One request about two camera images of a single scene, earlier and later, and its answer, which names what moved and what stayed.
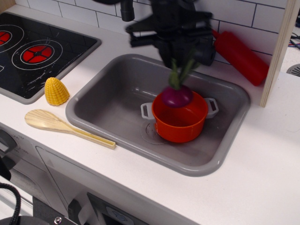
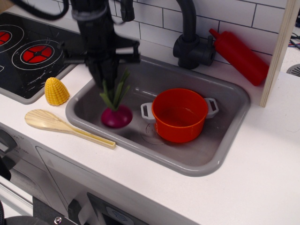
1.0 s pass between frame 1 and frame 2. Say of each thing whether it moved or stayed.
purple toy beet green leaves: moved
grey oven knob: stayed
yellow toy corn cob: stayed
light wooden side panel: stayed
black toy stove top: stayed
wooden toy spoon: stayed
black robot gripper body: moved
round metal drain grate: stayed
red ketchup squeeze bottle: stayed
